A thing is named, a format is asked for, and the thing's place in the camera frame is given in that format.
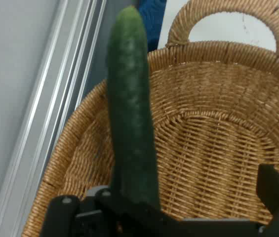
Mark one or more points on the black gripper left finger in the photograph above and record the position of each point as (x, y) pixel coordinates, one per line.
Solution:
(109, 219)

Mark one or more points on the blue foam floor mat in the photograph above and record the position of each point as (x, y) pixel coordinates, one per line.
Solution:
(152, 22)

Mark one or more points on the horizontal aluminium frame rail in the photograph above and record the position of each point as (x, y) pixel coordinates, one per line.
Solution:
(55, 98)

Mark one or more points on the long dark green cucumber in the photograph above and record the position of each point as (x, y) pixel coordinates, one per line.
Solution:
(129, 111)

